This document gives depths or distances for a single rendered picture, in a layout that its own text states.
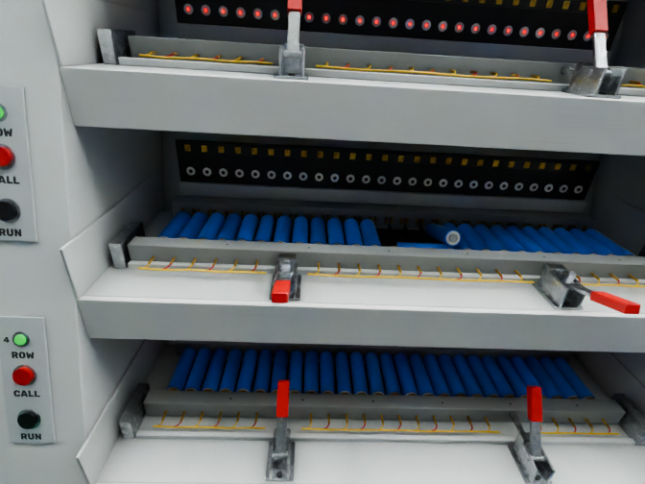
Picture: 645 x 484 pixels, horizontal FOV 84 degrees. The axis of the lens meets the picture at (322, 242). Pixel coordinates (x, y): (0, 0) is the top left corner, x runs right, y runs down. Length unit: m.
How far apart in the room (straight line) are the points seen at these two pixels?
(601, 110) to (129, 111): 0.39
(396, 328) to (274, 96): 0.23
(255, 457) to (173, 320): 0.18
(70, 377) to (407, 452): 0.34
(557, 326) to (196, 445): 0.39
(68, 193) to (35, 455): 0.25
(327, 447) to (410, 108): 0.35
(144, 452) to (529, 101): 0.50
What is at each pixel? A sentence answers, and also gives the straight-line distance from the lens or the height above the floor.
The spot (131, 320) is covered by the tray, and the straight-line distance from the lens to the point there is 0.37.
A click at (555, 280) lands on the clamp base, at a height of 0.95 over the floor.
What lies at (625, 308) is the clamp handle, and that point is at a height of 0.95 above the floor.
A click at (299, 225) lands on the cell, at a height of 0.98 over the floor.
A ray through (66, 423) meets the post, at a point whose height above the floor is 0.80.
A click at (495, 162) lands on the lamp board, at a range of 0.52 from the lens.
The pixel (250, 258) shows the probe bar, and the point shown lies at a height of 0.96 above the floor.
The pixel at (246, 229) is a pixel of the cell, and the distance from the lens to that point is 0.41.
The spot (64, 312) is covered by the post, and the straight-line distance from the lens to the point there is 0.39.
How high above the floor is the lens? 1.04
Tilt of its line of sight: 10 degrees down
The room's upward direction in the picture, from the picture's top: 3 degrees clockwise
